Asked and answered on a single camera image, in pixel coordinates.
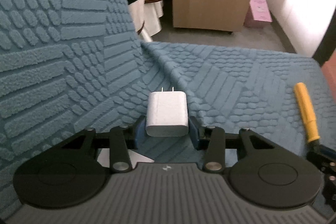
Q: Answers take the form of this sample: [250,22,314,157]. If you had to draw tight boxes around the white USB wall charger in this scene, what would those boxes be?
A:
[146,90,189,138]

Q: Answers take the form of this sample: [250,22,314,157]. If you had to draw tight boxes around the yellow handled screwdriver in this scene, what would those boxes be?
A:
[294,83,320,144]

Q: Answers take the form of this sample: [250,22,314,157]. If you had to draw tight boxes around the white paper card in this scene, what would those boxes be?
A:
[97,148,154,168]

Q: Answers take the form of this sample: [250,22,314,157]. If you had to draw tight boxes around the blue textured sofa cover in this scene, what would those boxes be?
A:
[1,0,335,223]

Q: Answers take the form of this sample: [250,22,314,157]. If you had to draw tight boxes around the pink cardboard box on floor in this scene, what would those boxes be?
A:
[244,0,272,28]

